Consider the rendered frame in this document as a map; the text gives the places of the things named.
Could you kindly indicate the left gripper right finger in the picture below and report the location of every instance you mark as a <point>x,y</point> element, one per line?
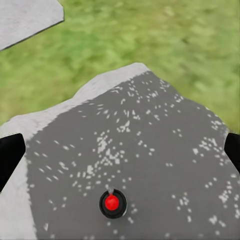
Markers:
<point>232,149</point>

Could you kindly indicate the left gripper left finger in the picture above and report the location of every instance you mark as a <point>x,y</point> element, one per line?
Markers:
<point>12,149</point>

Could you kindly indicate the insectifuge atomizer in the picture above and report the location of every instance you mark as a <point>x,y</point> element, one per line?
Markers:
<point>113,203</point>

